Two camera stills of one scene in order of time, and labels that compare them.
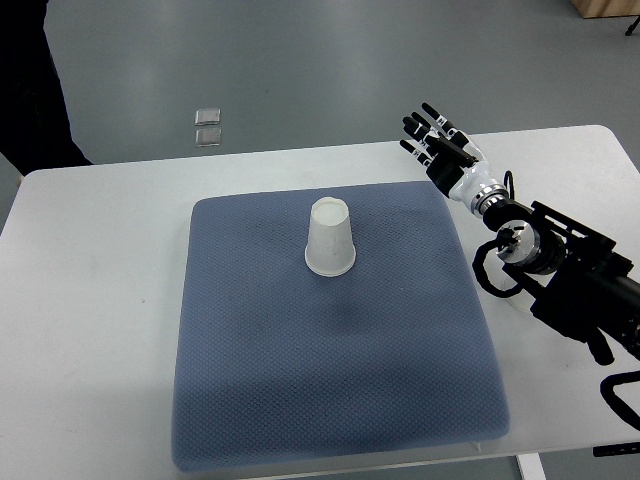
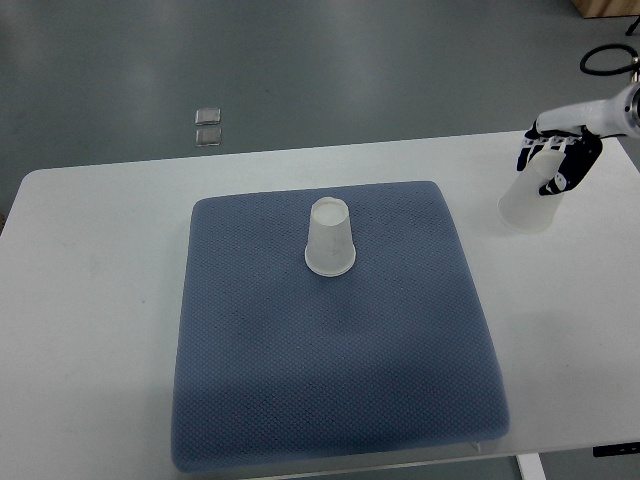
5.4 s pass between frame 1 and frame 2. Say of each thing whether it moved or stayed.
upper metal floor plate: stayed
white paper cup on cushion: stayed
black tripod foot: stayed
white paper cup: moved
